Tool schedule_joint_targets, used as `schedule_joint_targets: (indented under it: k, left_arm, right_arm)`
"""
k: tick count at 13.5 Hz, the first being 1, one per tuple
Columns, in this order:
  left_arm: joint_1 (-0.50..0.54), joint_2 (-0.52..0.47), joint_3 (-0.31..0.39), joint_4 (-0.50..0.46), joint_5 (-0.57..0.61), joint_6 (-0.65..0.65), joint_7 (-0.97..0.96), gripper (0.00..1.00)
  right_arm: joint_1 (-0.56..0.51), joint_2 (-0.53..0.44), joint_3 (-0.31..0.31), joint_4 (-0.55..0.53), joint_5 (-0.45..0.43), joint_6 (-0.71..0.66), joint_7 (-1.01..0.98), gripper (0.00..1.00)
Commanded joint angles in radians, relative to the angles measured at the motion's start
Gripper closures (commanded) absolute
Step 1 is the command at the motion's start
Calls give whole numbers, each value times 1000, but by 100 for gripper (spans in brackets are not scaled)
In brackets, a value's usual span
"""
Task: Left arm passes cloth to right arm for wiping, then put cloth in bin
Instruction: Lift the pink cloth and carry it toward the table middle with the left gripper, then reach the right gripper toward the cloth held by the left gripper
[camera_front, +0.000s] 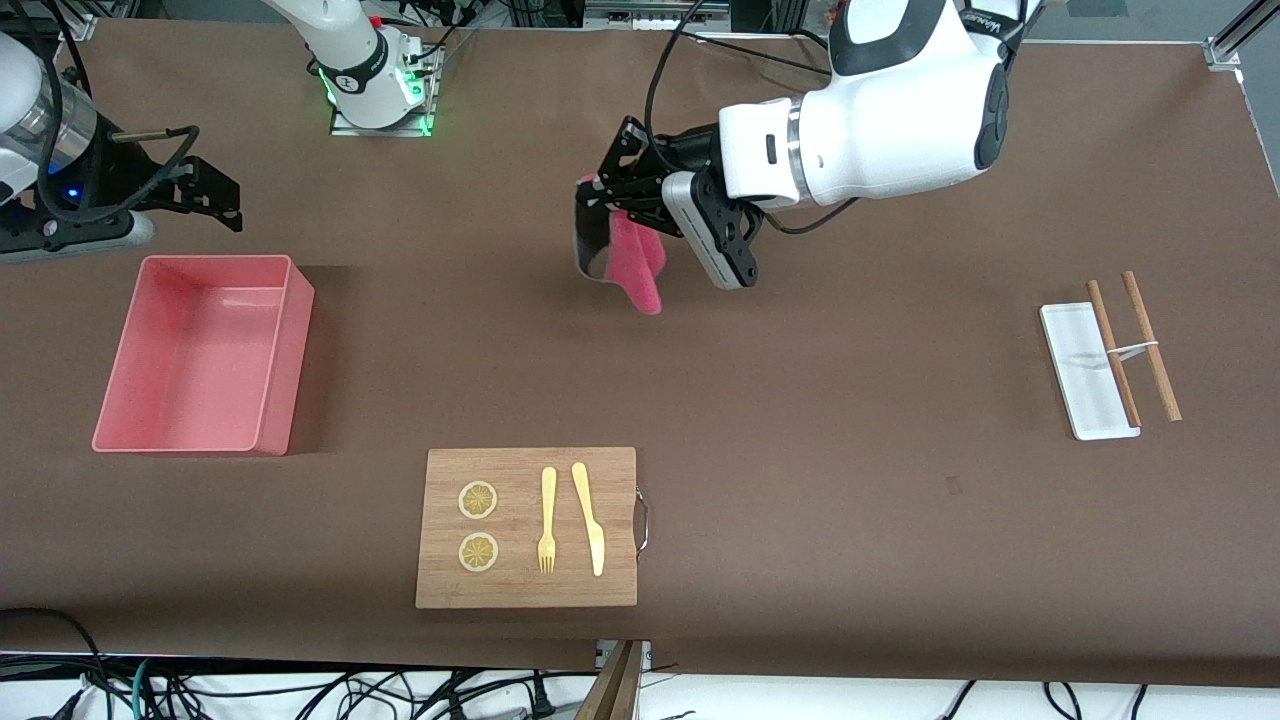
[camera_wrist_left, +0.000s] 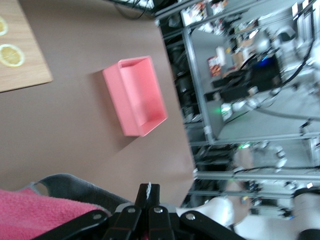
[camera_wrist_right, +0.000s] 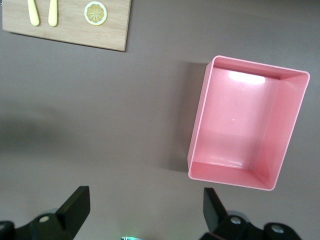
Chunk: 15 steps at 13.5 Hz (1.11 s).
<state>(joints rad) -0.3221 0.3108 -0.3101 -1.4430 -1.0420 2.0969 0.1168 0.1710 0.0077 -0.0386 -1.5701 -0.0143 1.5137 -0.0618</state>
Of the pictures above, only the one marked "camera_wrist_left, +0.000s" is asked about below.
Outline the aluminium frame shelving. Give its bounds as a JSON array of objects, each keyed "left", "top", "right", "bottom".
[{"left": 153, "top": 0, "right": 320, "bottom": 218}]

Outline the wooden cutting board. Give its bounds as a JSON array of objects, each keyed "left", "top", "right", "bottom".
[{"left": 0, "top": 0, "right": 54, "bottom": 93}]

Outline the pink and grey cloth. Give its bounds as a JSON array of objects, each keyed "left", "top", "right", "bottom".
[{"left": 0, "top": 173, "right": 153, "bottom": 240}]

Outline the lemon slice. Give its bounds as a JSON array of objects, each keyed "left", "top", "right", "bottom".
[
  {"left": 0, "top": 15, "right": 9, "bottom": 37},
  {"left": 0, "top": 44, "right": 26, "bottom": 68}
]

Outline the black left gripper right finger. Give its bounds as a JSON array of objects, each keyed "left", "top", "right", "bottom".
[{"left": 148, "top": 184, "right": 247, "bottom": 240}]

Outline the pink plastic bin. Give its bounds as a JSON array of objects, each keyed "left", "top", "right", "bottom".
[{"left": 101, "top": 55, "right": 168, "bottom": 138}]

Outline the black floor cable bundle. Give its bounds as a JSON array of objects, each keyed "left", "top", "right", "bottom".
[{"left": 109, "top": 0, "right": 156, "bottom": 20}]

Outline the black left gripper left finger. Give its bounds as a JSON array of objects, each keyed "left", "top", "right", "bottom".
[{"left": 32, "top": 184, "right": 149, "bottom": 240}]

